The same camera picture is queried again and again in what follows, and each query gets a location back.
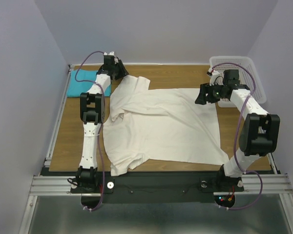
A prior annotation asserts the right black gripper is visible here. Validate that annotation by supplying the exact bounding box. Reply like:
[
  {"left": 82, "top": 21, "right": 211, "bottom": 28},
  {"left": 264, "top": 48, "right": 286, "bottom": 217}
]
[{"left": 194, "top": 81, "right": 227, "bottom": 105}]

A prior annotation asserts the white t-shirt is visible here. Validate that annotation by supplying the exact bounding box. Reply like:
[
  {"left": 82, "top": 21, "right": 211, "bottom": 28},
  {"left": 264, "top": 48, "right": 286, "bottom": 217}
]
[{"left": 103, "top": 76, "right": 229, "bottom": 176}]

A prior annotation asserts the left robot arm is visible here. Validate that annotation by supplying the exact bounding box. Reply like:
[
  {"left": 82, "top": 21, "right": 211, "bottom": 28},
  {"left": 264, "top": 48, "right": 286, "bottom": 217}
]
[{"left": 68, "top": 52, "right": 128, "bottom": 194}]

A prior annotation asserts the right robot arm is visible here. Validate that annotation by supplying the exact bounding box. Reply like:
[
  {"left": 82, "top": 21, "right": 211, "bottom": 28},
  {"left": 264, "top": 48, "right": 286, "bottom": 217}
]
[{"left": 195, "top": 68, "right": 280, "bottom": 190}]

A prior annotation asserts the white plastic basket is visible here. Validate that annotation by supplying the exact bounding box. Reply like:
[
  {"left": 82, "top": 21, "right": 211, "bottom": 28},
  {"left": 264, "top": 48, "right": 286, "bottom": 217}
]
[{"left": 209, "top": 56, "right": 267, "bottom": 104}]

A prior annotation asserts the folded blue t-shirt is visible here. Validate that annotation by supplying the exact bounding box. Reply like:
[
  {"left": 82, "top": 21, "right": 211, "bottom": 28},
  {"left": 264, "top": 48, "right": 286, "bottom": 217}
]
[{"left": 67, "top": 70, "right": 111, "bottom": 98}]

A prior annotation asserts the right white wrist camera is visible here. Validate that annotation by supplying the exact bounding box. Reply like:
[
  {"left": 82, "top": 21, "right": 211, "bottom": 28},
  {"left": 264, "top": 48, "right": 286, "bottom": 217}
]
[{"left": 207, "top": 68, "right": 222, "bottom": 85}]

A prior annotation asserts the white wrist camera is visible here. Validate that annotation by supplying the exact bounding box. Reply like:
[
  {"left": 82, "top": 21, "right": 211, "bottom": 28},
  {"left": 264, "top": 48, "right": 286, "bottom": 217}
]
[
  {"left": 207, "top": 68, "right": 222, "bottom": 85},
  {"left": 104, "top": 51, "right": 119, "bottom": 64}
]

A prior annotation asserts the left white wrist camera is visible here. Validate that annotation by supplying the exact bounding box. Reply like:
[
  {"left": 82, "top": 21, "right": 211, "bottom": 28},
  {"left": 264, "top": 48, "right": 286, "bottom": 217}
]
[{"left": 104, "top": 51, "right": 119, "bottom": 64}]

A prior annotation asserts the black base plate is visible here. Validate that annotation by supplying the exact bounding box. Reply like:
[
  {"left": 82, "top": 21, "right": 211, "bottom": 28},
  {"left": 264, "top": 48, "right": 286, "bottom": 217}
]
[{"left": 72, "top": 171, "right": 244, "bottom": 204}]

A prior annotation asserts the aluminium frame rail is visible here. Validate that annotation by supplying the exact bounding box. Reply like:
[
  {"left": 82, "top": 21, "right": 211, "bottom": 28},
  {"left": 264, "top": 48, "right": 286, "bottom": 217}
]
[{"left": 18, "top": 63, "right": 293, "bottom": 234}]

